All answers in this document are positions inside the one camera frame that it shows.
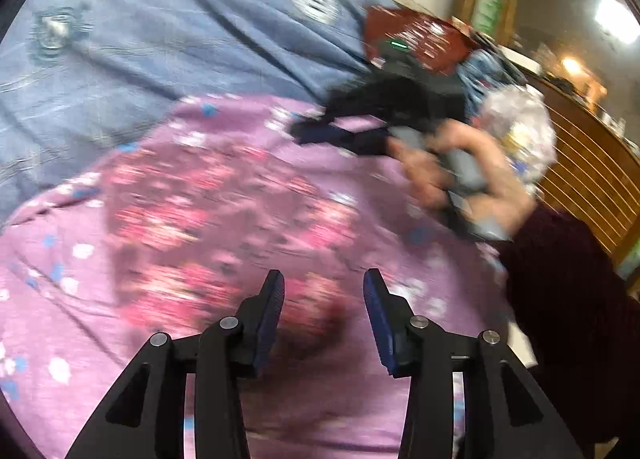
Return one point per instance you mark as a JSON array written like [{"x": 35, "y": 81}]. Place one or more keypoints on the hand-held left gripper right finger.
[{"x": 376, "y": 324}]

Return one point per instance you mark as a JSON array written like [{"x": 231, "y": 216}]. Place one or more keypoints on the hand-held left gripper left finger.
[{"x": 267, "y": 324}]

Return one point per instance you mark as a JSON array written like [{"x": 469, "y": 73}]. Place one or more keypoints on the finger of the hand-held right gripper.
[
  {"x": 335, "y": 136},
  {"x": 337, "y": 111}
]

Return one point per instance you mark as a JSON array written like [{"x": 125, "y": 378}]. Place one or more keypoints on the dark pink floral garment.
[{"x": 200, "y": 229}]

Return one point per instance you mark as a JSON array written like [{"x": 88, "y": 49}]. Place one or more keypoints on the person's right forearm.
[{"x": 565, "y": 299}]

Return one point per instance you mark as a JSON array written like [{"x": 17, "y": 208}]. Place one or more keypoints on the person's right hand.
[{"x": 500, "y": 189}]

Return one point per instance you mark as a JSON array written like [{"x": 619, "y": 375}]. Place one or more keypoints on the red printed cloth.
[{"x": 425, "y": 34}]

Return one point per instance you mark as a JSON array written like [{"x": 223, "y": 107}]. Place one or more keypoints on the blue white printed cloth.
[{"x": 480, "y": 74}]

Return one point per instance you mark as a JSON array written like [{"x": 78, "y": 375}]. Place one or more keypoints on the clear plastic bag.
[{"x": 520, "y": 124}]

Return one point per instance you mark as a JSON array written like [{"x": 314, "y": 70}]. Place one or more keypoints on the blue bedsheet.
[{"x": 175, "y": 29}]

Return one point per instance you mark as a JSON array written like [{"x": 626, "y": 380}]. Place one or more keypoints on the wooden slatted headboard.
[{"x": 590, "y": 174}]

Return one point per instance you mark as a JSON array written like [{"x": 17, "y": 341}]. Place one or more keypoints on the purple flowered blanket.
[{"x": 60, "y": 289}]

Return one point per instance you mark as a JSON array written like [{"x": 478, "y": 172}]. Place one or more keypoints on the bright lamp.
[{"x": 615, "y": 19}]

